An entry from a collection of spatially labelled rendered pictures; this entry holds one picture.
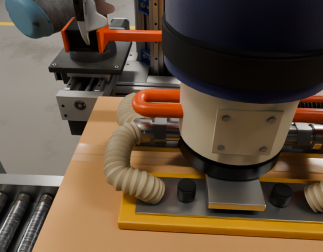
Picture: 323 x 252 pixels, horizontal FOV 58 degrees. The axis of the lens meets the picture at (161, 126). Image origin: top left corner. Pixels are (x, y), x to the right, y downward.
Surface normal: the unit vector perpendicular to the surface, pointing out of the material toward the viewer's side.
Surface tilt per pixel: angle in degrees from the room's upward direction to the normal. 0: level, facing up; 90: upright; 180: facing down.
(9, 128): 0
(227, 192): 0
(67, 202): 0
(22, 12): 96
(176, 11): 89
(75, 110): 90
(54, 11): 75
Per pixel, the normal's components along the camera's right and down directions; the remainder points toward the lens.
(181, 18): -0.89, 0.33
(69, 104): -0.07, 0.64
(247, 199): 0.00, -0.77
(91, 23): -0.06, 0.39
